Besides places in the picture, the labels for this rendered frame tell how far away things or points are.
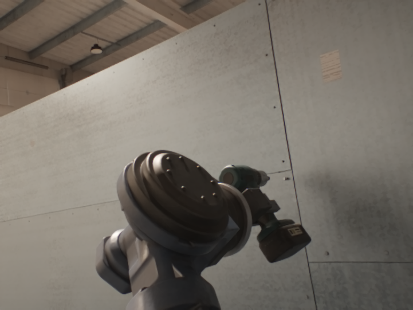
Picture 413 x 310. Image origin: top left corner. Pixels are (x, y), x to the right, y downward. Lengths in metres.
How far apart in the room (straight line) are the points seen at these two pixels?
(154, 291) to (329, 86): 0.81
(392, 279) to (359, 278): 0.07
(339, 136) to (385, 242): 0.28
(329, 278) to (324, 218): 0.15
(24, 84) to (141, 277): 12.62
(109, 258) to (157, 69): 0.99
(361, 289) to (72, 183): 1.23
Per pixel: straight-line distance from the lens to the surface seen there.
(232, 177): 0.92
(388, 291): 1.14
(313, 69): 1.20
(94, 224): 1.76
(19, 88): 13.00
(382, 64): 1.14
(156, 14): 10.09
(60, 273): 1.97
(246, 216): 0.75
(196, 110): 1.38
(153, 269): 0.56
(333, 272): 1.17
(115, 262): 0.65
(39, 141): 2.10
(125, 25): 11.93
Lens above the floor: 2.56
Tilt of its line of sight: 10 degrees up
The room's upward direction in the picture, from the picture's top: 7 degrees counter-clockwise
